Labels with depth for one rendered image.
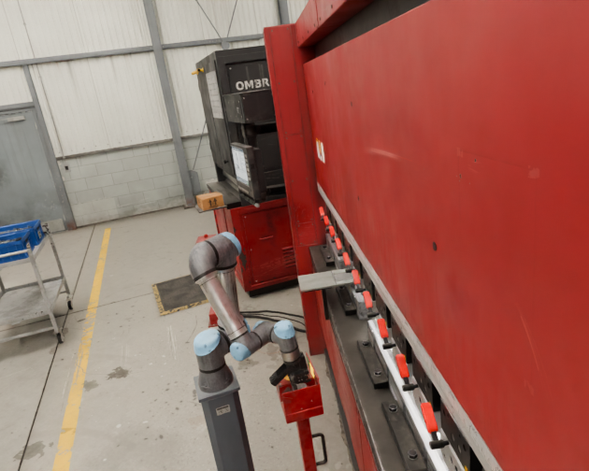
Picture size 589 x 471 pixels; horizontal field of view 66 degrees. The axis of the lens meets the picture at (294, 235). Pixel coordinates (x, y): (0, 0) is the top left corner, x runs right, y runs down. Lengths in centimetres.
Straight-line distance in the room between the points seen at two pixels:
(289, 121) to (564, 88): 254
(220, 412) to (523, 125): 178
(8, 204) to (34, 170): 72
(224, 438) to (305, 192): 163
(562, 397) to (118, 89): 855
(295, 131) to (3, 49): 671
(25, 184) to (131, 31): 317
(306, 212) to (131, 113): 613
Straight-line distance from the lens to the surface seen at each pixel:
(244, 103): 312
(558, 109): 55
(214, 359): 201
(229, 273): 192
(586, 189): 53
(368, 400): 173
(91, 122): 886
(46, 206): 910
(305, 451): 222
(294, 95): 299
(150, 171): 892
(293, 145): 301
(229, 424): 217
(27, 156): 901
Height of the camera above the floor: 197
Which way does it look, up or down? 18 degrees down
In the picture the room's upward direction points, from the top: 8 degrees counter-clockwise
